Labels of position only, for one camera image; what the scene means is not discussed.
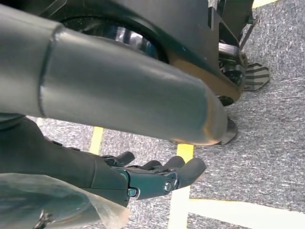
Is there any dark robot lower body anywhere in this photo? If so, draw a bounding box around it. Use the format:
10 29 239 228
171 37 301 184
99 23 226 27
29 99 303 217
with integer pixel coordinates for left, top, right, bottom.
0 0 261 107

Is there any ribbed black foot plate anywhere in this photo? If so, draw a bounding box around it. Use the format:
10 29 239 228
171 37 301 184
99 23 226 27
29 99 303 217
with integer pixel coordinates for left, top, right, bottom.
242 62 271 93

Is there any translucent plastic cover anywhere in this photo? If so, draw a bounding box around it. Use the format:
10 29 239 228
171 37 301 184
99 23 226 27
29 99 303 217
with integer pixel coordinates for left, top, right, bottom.
0 173 131 229

